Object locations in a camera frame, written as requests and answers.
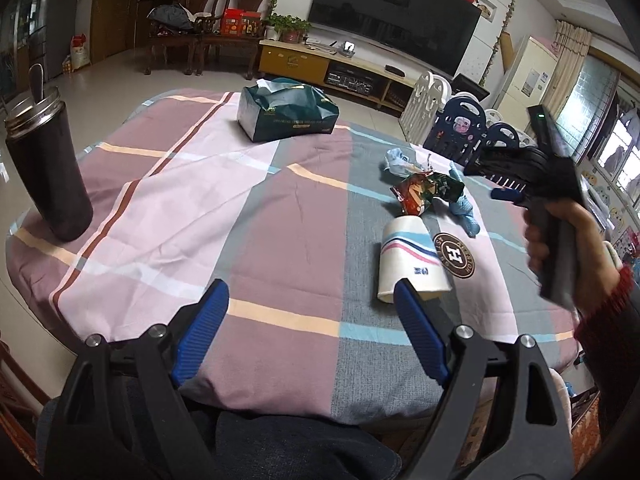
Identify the dark clothes pile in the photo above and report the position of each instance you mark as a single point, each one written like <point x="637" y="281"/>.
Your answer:
<point x="170" y="17"/>

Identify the white standing air conditioner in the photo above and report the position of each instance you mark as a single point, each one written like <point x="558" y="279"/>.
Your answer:
<point x="530" y="80"/>

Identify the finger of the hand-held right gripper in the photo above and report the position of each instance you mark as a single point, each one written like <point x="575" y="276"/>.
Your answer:
<point x="506" y="194"/>
<point x="500" y="162"/>

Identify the small desk clock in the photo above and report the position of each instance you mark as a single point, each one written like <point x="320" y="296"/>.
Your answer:
<point x="348" y="48"/>

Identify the red gift box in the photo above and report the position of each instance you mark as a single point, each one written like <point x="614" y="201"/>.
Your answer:
<point x="240" y="22"/>

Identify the person's right forearm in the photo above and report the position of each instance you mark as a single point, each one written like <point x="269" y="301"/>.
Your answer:
<point x="615" y="340"/>

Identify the black audio amplifier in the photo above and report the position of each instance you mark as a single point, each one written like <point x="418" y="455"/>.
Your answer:
<point x="347" y="81"/>

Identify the yellow wooden television cabinet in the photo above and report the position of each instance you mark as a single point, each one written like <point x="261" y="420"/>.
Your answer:
<point x="295" y="60"/>

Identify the blue bubble wrap bag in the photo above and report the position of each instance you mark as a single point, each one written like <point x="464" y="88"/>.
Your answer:
<point x="465" y="212"/>

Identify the person's dark trousers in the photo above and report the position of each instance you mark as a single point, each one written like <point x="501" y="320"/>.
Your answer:
<point x="275" y="445"/>

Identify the white playpen fence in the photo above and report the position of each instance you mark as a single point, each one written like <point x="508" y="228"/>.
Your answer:
<point x="425" y="105"/>

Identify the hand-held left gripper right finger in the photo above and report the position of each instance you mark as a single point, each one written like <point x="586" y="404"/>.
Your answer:
<point x="420" y="330"/>

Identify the black set-top box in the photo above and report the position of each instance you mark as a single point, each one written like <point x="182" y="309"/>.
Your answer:
<point x="394" y="70"/>

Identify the striped tablecloth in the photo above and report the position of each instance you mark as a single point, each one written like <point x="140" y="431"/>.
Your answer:
<point x="225" y="210"/>

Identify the green tissue box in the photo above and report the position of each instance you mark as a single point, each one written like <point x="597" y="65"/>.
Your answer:
<point x="285" y="110"/>

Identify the large black television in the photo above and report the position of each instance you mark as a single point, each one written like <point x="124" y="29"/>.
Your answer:
<point x="395" y="15"/>

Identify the person's right hand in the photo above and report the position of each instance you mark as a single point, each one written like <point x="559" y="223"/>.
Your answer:
<point x="590" y="255"/>

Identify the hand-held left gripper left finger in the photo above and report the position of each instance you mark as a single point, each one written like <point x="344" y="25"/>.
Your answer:
<point x="200" y="330"/>

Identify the navy playpen fence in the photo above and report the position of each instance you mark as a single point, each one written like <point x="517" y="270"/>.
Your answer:
<point x="460" y="125"/>

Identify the round brown badge patch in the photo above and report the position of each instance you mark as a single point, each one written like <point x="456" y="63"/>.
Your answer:
<point x="456" y="255"/>

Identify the clear plastic wrapper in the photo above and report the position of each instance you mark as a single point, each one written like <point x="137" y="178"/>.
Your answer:
<point x="397" y="160"/>

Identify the white blue paper cup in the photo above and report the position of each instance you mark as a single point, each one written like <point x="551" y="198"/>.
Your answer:
<point x="405" y="255"/>

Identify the red white bag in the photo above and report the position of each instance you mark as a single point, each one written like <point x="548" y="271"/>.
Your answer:
<point x="77" y="55"/>

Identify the grey refrigerator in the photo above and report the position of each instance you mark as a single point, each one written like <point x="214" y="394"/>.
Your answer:
<point x="40" y="35"/>

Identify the beige curtain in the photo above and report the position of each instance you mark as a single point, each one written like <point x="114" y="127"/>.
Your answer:
<point x="572" y="60"/>

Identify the potted green plant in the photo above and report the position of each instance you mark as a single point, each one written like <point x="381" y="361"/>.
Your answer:
<point x="290" y="27"/>

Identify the black thermos bottle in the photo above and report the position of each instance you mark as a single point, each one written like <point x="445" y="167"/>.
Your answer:
<point x="50" y="175"/>

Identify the green red snack packet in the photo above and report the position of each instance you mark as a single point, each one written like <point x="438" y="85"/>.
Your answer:
<point x="425" y="192"/>

